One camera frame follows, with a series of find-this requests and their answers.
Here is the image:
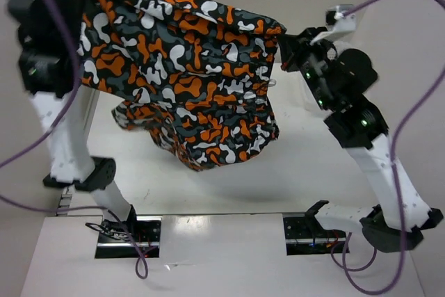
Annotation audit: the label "purple cable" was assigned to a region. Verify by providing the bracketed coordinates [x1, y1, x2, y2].
[330, 0, 445, 294]
[0, 0, 159, 280]

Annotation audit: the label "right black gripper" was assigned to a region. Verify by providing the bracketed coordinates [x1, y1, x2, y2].
[275, 24, 332, 107]

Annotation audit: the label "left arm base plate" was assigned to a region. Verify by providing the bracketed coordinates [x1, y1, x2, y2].
[95, 216, 162, 259]

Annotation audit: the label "orange camouflage shorts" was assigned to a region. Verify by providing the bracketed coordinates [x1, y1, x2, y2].
[78, 0, 286, 171]

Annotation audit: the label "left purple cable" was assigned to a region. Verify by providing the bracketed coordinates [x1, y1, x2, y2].
[0, 0, 159, 280]

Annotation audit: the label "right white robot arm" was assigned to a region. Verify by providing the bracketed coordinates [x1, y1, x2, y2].
[277, 27, 444, 253]

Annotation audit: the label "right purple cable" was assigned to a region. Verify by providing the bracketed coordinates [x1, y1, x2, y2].
[330, 0, 445, 294]

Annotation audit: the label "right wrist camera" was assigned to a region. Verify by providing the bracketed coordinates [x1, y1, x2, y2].
[310, 4, 357, 45]

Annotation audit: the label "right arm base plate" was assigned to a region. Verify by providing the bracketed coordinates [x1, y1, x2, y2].
[283, 214, 346, 256]

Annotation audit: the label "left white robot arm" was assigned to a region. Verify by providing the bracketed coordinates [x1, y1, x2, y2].
[6, 0, 139, 241]

